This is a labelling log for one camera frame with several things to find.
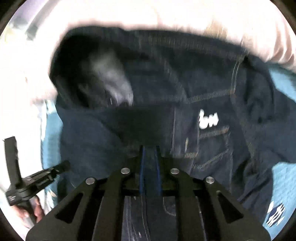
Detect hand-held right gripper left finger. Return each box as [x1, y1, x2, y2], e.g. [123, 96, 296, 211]
[25, 146, 145, 241]

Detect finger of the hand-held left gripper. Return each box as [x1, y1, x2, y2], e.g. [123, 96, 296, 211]
[27, 160, 71, 184]
[3, 136, 23, 184]

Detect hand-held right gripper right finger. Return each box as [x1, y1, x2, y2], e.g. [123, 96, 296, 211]
[154, 146, 271, 241]

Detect dark blue denim jeans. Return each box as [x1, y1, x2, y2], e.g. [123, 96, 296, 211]
[47, 25, 296, 241]

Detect person's left hand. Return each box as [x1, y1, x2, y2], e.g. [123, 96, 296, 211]
[14, 195, 46, 229]

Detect teal quilted bedspread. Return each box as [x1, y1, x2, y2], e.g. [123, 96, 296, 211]
[41, 69, 296, 240]

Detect pink pillow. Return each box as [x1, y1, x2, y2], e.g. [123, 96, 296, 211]
[58, 0, 296, 66]

